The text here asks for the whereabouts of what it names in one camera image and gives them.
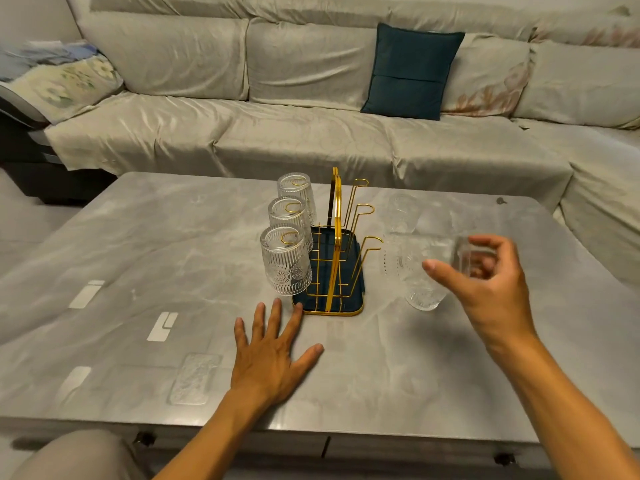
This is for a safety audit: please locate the person's left hand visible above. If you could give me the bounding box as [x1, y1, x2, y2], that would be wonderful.
[229, 298, 325, 411]

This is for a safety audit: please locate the person's right hand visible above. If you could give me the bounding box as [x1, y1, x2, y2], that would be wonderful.
[421, 233, 539, 351]

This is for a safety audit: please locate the ribbed glass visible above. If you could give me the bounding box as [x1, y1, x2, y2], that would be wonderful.
[382, 233, 473, 285]
[277, 172, 318, 227]
[267, 196, 315, 253]
[403, 282, 449, 312]
[259, 225, 313, 297]
[385, 193, 423, 235]

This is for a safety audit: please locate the gold wire cup rack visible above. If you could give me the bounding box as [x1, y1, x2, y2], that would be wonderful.
[279, 167, 383, 317]

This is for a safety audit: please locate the person's left forearm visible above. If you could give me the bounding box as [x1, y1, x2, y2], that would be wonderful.
[155, 388, 275, 480]

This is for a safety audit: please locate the person's right forearm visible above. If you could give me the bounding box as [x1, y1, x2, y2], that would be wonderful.
[487, 327, 640, 480]

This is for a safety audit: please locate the person's left leg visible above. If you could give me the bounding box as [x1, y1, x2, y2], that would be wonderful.
[9, 429, 151, 480]

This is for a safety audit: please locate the grey marble table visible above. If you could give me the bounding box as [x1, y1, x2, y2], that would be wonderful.
[0, 172, 640, 468]

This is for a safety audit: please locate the grey covered sofa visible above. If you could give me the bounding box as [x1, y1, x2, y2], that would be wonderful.
[43, 0, 640, 291]

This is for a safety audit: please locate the pink floral sofa back cushion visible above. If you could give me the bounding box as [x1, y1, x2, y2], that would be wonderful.
[441, 33, 532, 118]

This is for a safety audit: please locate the grey sofa back cushion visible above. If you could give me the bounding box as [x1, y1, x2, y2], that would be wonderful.
[79, 13, 250, 101]
[512, 40, 640, 129]
[245, 18, 379, 111]

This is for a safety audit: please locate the dark teal cushion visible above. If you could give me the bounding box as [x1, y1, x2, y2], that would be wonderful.
[360, 23, 466, 121]

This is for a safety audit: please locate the pale floral cushion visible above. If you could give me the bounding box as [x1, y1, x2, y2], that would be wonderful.
[2, 53, 125, 125]

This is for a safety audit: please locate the pile of blue clothes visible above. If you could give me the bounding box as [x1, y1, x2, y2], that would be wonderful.
[0, 40, 99, 81]

